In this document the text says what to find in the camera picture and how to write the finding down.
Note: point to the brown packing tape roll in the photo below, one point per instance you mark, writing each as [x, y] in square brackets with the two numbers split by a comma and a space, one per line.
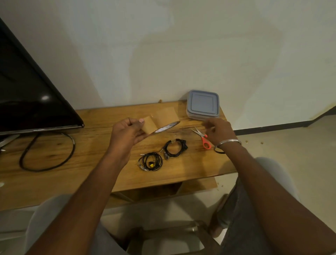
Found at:
[166, 115]

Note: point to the person's left hand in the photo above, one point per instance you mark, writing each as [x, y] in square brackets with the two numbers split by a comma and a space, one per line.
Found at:
[124, 139]

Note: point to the person's right leg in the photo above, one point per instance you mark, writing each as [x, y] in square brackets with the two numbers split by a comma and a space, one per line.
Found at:
[241, 218]

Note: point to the silver television stand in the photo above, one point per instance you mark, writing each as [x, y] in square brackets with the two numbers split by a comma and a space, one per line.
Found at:
[8, 139]

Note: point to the black television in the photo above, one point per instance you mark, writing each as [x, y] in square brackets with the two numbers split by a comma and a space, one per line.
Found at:
[29, 99]

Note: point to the grey lidded plastic container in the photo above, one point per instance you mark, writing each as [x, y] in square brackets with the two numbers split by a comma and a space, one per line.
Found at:
[202, 104]

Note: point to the person's right hand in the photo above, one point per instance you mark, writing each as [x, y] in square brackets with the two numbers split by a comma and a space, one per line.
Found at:
[220, 131]

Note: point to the person's left forearm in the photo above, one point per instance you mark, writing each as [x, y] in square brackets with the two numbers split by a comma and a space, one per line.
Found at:
[76, 207]

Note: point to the orange scissors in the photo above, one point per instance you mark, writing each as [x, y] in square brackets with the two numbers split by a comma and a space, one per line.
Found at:
[206, 144]

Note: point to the person's leg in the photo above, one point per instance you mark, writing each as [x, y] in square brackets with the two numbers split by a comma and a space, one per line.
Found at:
[44, 218]
[241, 218]

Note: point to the person's right forearm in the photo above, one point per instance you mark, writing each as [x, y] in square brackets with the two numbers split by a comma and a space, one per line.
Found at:
[267, 199]

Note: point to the person's left leg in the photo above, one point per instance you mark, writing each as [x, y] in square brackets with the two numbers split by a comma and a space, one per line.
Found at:
[44, 218]

